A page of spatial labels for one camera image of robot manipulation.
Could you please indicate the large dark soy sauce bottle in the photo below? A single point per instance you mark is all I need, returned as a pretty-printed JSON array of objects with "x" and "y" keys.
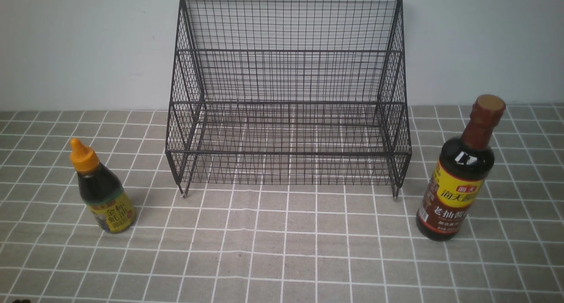
[{"x": 463, "y": 165}]

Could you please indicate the small orange-capped sauce bottle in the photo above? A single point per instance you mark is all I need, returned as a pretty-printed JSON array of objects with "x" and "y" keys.
[{"x": 101, "y": 190}]

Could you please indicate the grey checked tablecloth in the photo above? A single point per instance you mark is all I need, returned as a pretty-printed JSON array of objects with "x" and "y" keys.
[{"x": 275, "y": 244}]

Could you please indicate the black wire mesh rack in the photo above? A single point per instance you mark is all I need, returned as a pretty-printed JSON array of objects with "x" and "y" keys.
[{"x": 289, "y": 92}]

